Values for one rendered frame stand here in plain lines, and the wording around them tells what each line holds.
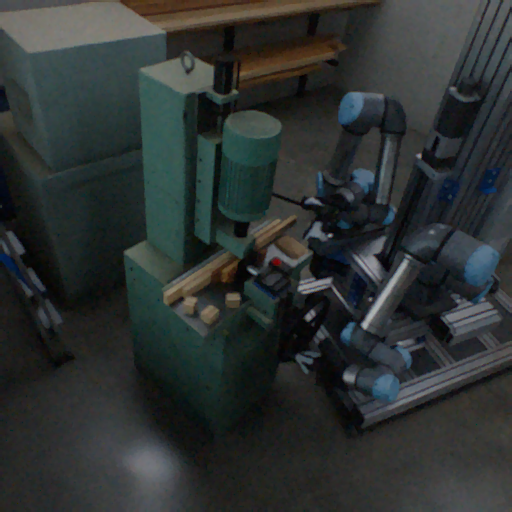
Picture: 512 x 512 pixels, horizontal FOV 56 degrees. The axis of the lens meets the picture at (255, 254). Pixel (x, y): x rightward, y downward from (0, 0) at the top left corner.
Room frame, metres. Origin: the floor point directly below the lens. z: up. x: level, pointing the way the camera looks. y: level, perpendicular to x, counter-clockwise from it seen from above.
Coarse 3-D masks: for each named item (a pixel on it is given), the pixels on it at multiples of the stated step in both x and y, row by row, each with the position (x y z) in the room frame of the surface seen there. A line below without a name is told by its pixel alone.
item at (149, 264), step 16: (144, 240) 1.46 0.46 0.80; (128, 256) 1.36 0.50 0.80; (144, 256) 1.37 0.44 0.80; (160, 256) 1.38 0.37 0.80; (208, 256) 1.42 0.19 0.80; (144, 272) 1.30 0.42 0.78; (160, 272) 1.29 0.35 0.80; (176, 272) 1.31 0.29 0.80; (160, 288) 1.24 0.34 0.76; (224, 336) 1.04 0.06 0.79; (240, 336) 1.11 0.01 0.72
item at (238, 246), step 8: (224, 224) 1.36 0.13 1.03; (232, 224) 1.36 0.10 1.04; (224, 232) 1.31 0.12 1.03; (232, 232) 1.32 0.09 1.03; (248, 232) 1.33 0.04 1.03; (216, 240) 1.33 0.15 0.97; (224, 240) 1.31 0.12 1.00; (232, 240) 1.29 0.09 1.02; (240, 240) 1.28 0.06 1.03; (248, 240) 1.29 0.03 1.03; (232, 248) 1.28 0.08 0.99; (240, 248) 1.26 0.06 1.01; (248, 248) 1.28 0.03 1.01; (240, 256) 1.26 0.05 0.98
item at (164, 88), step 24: (144, 72) 1.44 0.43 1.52; (168, 72) 1.46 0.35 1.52; (192, 72) 1.49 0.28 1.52; (144, 96) 1.44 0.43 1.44; (168, 96) 1.37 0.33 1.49; (192, 96) 1.35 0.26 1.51; (144, 120) 1.44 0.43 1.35; (168, 120) 1.37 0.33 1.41; (192, 120) 1.35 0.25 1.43; (144, 144) 1.45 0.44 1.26; (168, 144) 1.37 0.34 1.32; (192, 144) 1.36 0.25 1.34; (144, 168) 1.45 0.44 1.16; (168, 168) 1.37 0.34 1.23; (168, 192) 1.37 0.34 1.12; (168, 216) 1.37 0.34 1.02; (168, 240) 1.38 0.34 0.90; (192, 240) 1.37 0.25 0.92
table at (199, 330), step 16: (272, 240) 1.46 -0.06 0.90; (272, 256) 1.37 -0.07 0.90; (288, 256) 1.39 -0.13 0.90; (304, 256) 1.40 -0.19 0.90; (208, 288) 1.16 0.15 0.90; (224, 288) 1.17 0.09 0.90; (240, 288) 1.18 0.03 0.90; (176, 304) 1.06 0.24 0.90; (208, 304) 1.08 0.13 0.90; (224, 304) 1.09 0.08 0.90; (240, 304) 1.10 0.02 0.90; (176, 320) 1.02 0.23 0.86; (192, 320) 1.00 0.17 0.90; (224, 320) 1.03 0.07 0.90; (256, 320) 1.09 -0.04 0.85; (272, 320) 1.09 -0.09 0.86; (192, 336) 0.98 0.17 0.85; (208, 336) 0.97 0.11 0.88
